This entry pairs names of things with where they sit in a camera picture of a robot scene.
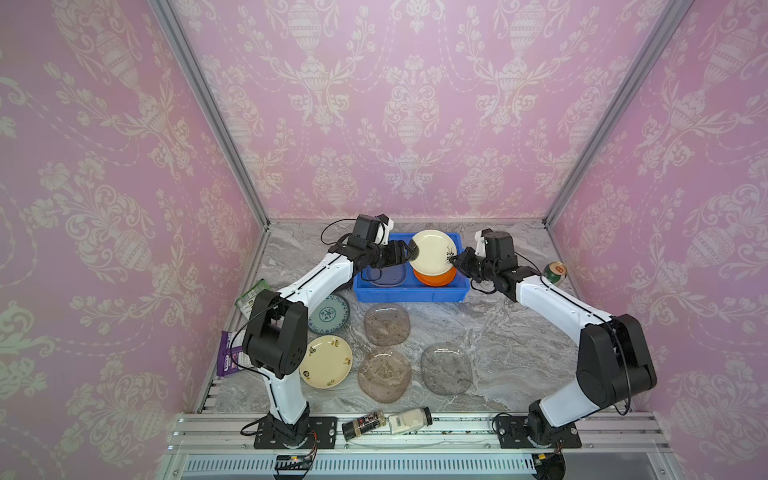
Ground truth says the cream plate with dark patch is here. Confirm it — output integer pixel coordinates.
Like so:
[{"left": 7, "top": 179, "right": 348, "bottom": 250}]
[{"left": 409, "top": 230, "right": 457, "bottom": 276}]

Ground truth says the orange plate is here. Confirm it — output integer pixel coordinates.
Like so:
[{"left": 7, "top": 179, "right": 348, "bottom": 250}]
[{"left": 413, "top": 268, "right": 457, "bottom": 288}]

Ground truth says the clear glass plate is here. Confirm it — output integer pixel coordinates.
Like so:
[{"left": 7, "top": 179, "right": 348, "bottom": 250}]
[{"left": 360, "top": 264, "right": 407, "bottom": 288}]

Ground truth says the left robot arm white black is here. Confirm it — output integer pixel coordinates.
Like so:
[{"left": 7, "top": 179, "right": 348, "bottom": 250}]
[{"left": 242, "top": 214, "right": 415, "bottom": 447}]

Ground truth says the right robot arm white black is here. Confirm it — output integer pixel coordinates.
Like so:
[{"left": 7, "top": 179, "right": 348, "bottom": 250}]
[{"left": 448, "top": 229, "right": 658, "bottom": 447}]

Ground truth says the blue plastic bin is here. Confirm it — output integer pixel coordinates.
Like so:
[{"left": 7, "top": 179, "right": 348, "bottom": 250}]
[{"left": 352, "top": 263, "right": 470, "bottom": 304}]

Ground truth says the green drink can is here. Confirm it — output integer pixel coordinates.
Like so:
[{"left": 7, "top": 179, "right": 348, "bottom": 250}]
[{"left": 543, "top": 261, "right": 568, "bottom": 285}]

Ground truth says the teal patterned plate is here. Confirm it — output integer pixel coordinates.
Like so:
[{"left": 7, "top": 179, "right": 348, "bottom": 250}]
[{"left": 308, "top": 294, "right": 350, "bottom": 335}]

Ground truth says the smoky glass plate upper left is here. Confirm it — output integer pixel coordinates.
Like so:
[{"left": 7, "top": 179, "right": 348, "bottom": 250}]
[{"left": 363, "top": 304, "right": 411, "bottom": 346}]

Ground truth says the yellow floral plate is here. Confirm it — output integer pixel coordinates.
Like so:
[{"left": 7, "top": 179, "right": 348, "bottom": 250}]
[{"left": 299, "top": 335, "right": 354, "bottom": 389}]

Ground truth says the smoky glass plate lower left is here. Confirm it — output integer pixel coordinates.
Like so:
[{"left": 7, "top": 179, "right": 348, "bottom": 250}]
[{"left": 357, "top": 348, "right": 413, "bottom": 404}]

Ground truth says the green snack packet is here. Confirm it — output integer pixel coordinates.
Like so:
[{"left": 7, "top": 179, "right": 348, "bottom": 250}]
[{"left": 235, "top": 279, "right": 270, "bottom": 319}]

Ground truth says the white bottle black cap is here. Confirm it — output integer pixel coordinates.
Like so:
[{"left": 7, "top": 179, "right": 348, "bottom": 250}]
[{"left": 387, "top": 407, "right": 433, "bottom": 435}]

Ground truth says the purple snack packet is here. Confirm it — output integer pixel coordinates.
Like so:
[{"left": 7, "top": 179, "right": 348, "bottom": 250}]
[{"left": 216, "top": 331, "right": 251, "bottom": 377}]

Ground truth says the dark spice grinder bottle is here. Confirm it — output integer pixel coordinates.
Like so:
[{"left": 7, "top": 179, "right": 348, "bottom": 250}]
[{"left": 342, "top": 411, "right": 387, "bottom": 441}]

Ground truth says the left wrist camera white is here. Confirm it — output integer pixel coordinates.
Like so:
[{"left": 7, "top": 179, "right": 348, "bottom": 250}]
[{"left": 375, "top": 214, "right": 394, "bottom": 245}]

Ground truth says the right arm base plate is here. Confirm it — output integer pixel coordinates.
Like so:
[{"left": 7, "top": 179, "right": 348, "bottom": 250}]
[{"left": 491, "top": 413, "right": 582, "bottom": 449}]

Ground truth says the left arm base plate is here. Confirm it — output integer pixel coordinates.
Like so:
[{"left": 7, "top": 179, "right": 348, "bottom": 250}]
[{"left": 253, "top": 414, "right": 338, "bottom": 450}]

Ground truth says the aluminium front rail frame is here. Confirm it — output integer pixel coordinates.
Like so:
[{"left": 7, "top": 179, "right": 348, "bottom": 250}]
[{"left": 155, "top": 413, "right": 685, "bottom": 479}]

